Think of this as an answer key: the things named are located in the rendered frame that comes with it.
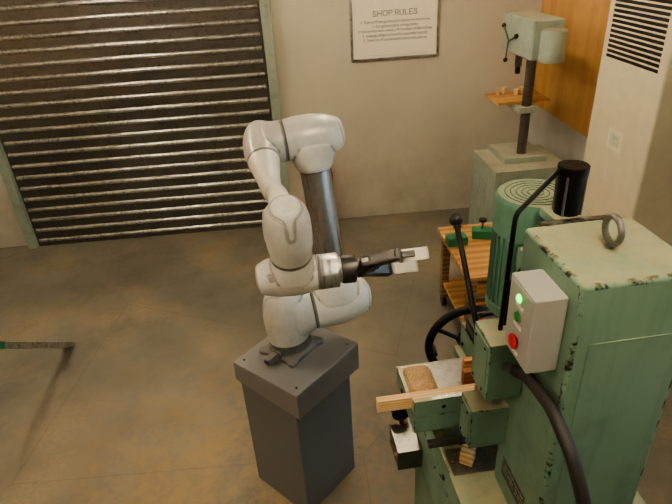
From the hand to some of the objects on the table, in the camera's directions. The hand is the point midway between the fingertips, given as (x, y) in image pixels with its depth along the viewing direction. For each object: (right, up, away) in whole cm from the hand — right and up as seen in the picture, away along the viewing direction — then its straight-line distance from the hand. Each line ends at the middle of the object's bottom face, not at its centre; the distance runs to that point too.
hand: (418, 259), depth 141 cm
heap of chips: (+3, -36, +18) cm, 40 cm away
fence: (+30, -39, +10) cm, 50 cm away
